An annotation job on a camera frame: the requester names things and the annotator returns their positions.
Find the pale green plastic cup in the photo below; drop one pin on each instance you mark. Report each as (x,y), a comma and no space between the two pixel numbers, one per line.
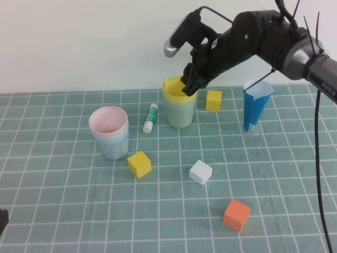
(180,116)

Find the green white glue stick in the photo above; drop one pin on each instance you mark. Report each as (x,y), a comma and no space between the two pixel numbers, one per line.
(150,116)

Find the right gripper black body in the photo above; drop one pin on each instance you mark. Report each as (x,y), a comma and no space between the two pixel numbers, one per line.
(218,58)

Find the light blue marbled cup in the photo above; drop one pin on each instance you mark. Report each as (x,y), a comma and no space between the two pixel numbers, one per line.
(114,149)

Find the orange foam cube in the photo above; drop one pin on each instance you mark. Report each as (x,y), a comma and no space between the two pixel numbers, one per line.
(235,216)

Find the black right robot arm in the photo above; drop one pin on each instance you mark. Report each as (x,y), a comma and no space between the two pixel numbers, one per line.
(297,58)

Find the black zip tie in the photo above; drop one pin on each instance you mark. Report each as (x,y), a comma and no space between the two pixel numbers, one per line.
(314,37)
(259,79)

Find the blue paper cone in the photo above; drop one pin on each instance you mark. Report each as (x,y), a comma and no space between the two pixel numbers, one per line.
(252,110)

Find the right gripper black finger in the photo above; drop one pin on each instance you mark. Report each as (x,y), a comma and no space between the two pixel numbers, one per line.
(186,75)
(194,85)

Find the yellow foam cube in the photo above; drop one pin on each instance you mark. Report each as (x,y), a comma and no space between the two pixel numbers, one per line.
(213,101)
(140,164)

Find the yellow plastic cup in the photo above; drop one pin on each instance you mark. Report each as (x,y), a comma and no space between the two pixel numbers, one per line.
(173,91)

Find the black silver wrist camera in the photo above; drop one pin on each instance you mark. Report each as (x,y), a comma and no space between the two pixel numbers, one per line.
(184,29)

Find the pink plastic cup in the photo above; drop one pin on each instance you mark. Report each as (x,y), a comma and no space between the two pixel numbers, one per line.
(108,121)

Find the green white-checked tablecloth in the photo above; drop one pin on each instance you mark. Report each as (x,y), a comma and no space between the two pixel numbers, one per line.
(171,216)

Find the white foam cube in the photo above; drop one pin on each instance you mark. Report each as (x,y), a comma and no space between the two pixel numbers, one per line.
(200,172)

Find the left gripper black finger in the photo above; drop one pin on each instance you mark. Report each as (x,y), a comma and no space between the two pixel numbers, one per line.
(3,221)

